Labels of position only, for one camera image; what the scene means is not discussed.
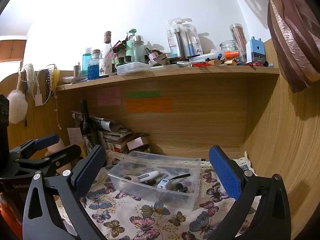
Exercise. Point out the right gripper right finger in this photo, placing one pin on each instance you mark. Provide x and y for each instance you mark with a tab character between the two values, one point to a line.
272	218

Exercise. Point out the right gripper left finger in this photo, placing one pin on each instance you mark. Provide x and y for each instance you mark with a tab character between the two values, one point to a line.
41	218

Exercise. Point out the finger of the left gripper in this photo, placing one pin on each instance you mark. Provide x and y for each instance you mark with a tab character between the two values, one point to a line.
60	158
29	148

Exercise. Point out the yellow lip balm tube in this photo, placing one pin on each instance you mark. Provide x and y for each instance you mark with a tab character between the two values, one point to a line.
83	150

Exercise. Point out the white notepaper sheet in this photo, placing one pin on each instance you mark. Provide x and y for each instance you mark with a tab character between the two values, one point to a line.
75	136

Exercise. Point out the white fluffy puff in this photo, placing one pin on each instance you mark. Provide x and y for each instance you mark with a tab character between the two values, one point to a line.
18	106

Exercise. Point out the dark wine bottle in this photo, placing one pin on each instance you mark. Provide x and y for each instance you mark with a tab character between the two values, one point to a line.
87	125

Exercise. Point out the stack of books and papers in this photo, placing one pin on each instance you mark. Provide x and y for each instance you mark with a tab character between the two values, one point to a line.
115	137

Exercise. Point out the white round jar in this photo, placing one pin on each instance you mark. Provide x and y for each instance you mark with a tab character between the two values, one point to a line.
126	182

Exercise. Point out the butterfly print lace cloth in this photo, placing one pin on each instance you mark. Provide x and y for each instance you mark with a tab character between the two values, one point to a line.
122	216

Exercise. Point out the pink sticky note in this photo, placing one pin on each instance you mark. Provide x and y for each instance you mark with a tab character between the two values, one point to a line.
109	96

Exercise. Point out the white thermometer device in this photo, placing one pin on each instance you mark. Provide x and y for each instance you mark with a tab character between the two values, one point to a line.
148	176

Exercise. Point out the clear plastic storage box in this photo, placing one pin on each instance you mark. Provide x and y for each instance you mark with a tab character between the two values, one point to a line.
183	173

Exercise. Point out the blue liquid bottle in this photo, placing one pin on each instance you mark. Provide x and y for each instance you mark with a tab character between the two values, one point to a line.
93	65

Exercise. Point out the white mug with print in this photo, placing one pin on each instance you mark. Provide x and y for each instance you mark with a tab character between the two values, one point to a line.
105	66

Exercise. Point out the white small bottle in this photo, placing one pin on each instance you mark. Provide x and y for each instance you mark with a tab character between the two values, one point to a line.
164	184

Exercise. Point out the green sticky note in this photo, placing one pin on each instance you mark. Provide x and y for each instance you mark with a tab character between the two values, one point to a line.
144	95

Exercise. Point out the clear shallow tray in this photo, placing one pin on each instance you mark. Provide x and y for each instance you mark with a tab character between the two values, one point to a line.
132	67

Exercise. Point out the orange sticky note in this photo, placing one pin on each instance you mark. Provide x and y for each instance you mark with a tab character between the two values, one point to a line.
150	105

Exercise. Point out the green pump bottle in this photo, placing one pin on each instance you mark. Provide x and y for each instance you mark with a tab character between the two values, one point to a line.
129	50

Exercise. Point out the wooden shelf board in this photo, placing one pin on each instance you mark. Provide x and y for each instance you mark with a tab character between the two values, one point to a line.
178	73

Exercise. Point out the blue pencil sharpener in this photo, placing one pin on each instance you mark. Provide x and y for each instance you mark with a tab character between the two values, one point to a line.
255	51

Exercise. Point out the glass jar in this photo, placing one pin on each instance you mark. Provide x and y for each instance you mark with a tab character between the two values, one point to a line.
229	45

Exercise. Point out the clear tube of pencils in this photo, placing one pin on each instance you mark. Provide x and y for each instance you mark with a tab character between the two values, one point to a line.
238	35

